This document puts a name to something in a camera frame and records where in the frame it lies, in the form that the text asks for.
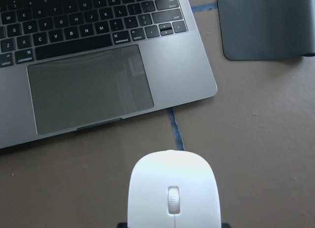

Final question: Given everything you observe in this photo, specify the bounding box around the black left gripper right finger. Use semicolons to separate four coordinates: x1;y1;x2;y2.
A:
221;223;231;228

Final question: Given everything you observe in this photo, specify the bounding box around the white computer mouse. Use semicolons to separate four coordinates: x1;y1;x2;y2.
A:
127;150;221;228

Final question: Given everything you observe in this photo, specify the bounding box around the black mouse pad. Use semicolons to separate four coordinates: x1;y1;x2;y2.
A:
217;0;315;61

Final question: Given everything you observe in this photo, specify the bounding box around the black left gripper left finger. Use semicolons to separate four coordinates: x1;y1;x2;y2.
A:
116;222;128;228

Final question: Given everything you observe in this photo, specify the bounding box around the grey laptop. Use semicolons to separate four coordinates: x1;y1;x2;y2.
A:
0;0;218;148

